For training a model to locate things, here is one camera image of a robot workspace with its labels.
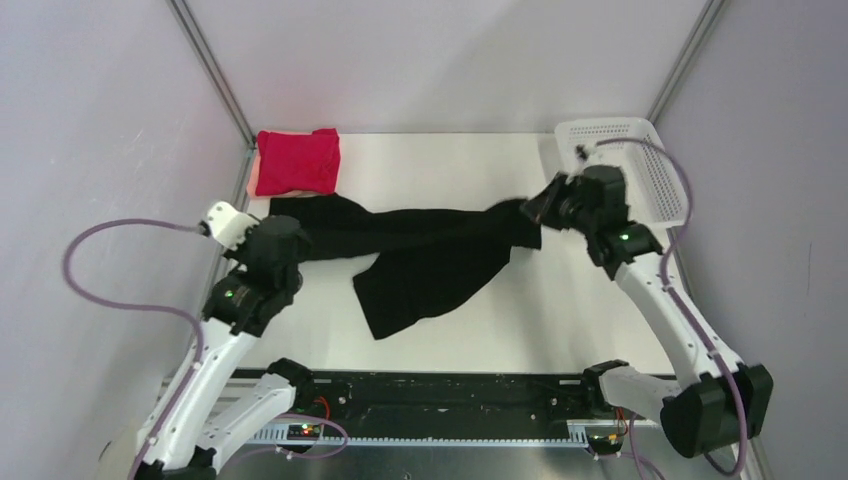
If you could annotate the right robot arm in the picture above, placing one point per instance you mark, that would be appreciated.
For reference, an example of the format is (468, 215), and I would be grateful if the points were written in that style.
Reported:
(715, 399)

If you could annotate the folded peach t shirt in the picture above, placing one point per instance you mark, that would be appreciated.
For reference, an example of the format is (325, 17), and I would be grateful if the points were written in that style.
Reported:
(253, 180)

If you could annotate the aluminium frame post left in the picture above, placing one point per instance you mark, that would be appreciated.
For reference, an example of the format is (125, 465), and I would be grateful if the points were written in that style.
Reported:
(199, 43)

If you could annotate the aluminium frame post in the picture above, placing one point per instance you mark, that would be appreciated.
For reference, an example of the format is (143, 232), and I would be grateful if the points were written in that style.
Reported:
(199, 43)
(703, 27)

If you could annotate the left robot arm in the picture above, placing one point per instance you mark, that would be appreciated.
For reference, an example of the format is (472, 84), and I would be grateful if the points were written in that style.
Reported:
(182, 439)

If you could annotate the aluminium frame post right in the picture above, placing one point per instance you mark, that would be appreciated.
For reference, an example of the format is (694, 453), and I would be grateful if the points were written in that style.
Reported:
(703, 27)

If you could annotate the folded red t shirt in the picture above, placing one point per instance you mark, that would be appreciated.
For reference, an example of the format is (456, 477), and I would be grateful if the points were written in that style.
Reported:
(298, 161)

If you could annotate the aluminium front rail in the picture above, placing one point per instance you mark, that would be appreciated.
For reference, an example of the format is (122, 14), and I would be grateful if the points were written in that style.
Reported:
(302, 431)

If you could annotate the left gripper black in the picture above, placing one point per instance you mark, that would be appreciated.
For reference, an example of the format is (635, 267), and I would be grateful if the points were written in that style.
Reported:
(241, 256)

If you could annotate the white plastic basket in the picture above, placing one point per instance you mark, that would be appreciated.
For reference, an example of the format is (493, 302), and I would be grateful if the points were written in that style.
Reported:
(654, 190)

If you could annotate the black t shirt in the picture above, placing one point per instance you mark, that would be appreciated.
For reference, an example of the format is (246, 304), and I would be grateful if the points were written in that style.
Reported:
(428, 262)

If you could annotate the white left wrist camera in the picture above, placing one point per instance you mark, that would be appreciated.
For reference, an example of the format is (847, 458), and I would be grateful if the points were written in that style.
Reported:
(226, 225)

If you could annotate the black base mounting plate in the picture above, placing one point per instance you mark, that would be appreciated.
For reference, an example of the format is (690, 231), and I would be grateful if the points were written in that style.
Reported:
(463, 407)

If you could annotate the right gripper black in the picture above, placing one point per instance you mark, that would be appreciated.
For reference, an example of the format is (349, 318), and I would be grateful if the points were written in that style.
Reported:
(547, 200)

